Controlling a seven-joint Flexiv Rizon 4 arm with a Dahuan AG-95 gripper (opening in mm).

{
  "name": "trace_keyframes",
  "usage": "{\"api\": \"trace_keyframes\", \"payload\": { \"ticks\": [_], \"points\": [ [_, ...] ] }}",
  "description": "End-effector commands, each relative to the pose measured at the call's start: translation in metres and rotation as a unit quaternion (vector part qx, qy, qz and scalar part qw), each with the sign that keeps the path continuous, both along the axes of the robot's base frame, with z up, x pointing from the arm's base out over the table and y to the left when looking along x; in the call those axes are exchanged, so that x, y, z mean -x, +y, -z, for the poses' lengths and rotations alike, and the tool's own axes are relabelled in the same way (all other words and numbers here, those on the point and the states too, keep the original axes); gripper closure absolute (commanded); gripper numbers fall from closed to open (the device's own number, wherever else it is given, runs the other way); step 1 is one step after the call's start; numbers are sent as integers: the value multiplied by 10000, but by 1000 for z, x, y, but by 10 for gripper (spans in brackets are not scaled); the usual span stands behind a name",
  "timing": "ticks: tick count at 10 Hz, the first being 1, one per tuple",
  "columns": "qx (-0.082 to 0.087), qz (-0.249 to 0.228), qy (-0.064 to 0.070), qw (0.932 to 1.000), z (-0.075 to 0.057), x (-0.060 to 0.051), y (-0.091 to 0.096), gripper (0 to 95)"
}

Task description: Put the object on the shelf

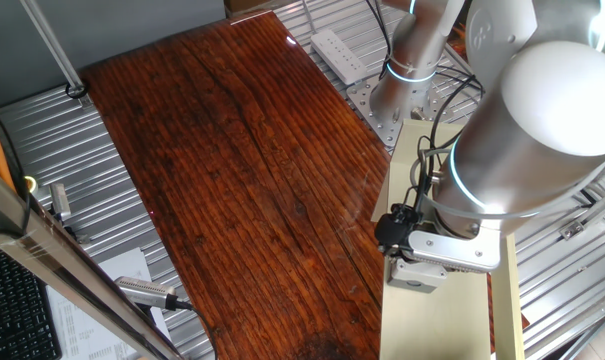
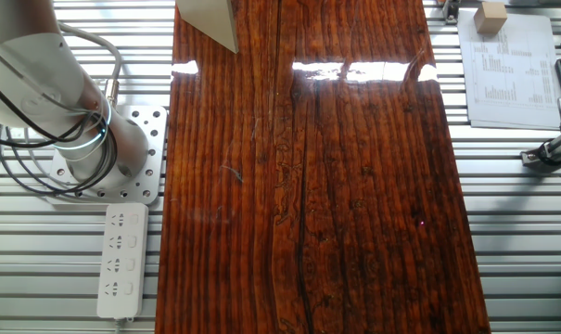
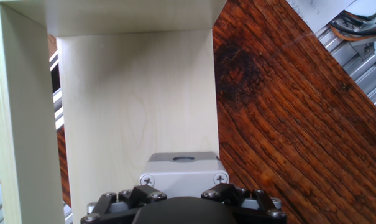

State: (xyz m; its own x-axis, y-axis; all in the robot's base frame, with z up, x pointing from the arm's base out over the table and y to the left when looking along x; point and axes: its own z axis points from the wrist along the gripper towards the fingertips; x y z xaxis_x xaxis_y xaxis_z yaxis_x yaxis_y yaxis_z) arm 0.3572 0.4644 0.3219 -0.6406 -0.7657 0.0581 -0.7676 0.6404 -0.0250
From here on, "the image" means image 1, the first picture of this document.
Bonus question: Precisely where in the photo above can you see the white power strip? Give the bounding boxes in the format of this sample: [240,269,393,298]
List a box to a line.
[309,28,369,86]

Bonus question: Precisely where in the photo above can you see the cream wooden shelf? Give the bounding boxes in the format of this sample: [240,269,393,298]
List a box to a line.
[370,118,526,360]

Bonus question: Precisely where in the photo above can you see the shiny metal frame bar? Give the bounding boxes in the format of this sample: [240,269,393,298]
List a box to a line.
[0,147,184,360]

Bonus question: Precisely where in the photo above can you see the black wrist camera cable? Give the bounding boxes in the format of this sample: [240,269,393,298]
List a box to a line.
[404,74,483,216]

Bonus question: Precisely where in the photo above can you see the small silver ribbed device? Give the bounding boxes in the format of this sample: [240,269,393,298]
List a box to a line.
[48,182,73,222]

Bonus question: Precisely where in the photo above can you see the black keyboard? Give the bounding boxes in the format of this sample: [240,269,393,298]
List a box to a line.
[0,238,63,360]

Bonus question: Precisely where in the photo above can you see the aluminium pole with black ring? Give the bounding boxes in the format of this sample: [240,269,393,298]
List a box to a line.
[19,0,94,109]

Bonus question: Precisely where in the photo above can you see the aluminium frame strut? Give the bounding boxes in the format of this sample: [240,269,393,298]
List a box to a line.
[558,189,605,242]

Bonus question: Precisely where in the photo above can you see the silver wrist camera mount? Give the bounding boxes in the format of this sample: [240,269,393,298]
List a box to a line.
[403,227,503,276]

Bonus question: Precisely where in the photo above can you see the silver camera with heat sink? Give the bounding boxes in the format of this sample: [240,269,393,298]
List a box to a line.
[114,275,181,312]

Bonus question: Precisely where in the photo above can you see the brown wooden board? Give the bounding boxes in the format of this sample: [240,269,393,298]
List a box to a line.
[79,9,531,360]

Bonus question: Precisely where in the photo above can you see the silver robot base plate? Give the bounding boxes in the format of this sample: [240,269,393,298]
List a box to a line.
[345,74,464,149]

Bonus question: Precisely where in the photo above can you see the printed paper sheet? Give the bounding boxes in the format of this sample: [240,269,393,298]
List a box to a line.
[45,247,174,360]

